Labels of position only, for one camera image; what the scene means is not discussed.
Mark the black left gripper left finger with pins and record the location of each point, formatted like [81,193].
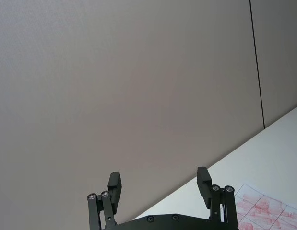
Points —
[114,191]

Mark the white sheet with red print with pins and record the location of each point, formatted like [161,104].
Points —
[270,210]

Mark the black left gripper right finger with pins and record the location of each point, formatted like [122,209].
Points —
[204,189]

